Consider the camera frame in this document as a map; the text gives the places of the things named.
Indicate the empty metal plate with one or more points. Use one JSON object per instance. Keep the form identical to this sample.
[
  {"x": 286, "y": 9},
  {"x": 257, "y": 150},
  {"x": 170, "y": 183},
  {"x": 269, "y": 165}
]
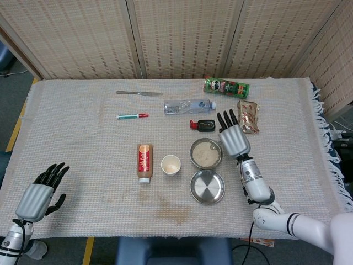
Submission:
[{"x": 207, "y": 187}]

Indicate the black box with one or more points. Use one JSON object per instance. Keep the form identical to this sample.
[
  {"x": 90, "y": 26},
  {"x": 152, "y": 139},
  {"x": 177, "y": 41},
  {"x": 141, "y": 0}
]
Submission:
[{"x": 343, "y": 149}]

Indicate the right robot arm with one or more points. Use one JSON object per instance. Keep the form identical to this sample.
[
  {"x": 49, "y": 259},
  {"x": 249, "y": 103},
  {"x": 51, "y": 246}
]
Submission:
[{"x": 256, "y": 182}]

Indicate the black bottle red cap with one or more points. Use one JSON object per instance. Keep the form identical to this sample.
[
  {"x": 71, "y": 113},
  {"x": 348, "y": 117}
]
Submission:
[{"x": 205, "y": 126}]

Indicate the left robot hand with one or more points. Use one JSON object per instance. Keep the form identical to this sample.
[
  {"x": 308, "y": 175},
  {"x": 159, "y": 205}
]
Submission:
[{"x": 33, "y": 201}]

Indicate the orange printed paper bag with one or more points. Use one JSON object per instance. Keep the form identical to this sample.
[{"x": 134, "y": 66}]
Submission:
[{"x": 259, "y": 242}]

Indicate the metal spoon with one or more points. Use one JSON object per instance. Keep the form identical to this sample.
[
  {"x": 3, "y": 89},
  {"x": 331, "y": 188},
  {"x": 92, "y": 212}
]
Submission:
[{"x": 212, "y": 147}]

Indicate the metal table knife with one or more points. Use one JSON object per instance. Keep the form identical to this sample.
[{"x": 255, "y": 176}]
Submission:
[{"x": 129, "y": 92}]

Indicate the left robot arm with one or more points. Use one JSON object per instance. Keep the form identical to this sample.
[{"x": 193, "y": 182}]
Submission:
[{"x": 12, "y": 237}]

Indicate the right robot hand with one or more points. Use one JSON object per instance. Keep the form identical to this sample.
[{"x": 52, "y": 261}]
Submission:
[{"x": 234, "y": 140}]

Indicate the green chips can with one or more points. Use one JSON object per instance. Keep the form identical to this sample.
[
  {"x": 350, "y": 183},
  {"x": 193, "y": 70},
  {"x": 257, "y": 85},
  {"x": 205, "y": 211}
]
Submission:
[{"x": 229, "y": 87}]

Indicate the white waffle tablecloth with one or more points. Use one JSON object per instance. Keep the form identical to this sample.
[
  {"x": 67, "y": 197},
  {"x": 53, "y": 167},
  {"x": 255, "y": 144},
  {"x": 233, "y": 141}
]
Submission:
[{"x": 82, "y": 138}]

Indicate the grey rounded lump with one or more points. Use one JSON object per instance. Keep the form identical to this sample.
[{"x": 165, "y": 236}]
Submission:
[{"x": 37, "y": 249}]

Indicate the metal bowl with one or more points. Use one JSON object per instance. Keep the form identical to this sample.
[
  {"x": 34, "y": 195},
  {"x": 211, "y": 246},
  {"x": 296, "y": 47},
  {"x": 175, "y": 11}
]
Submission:
[{"x": 191, "y": 161}]

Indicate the bamboo folding screen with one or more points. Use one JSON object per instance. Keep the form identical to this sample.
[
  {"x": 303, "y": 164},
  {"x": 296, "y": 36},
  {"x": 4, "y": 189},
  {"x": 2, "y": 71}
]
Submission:
[{"x": 179, "y": 36}]

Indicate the brown sauce bottle red label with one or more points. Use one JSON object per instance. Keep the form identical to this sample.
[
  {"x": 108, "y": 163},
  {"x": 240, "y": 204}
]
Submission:
[{"x": 144, "y": 163}]

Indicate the white paper cup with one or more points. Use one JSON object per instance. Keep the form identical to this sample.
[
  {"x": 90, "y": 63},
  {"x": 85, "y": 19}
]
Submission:
[{"x": 171, "y": 165}]

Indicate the gold snack packet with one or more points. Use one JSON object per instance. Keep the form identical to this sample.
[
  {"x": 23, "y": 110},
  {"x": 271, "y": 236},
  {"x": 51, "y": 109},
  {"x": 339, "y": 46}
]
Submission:
[{"x": 249, "y": 116}]

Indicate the clear plastic water bottle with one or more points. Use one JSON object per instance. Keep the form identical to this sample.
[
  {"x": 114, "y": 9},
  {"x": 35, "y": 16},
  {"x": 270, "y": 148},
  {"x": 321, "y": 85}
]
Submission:
[{"x": 187, "y": 107}]

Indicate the blue grey chair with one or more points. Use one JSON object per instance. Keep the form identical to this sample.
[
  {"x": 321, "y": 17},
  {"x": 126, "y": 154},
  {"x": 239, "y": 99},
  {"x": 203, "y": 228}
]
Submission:
[{"x": 4, "y": 58}]

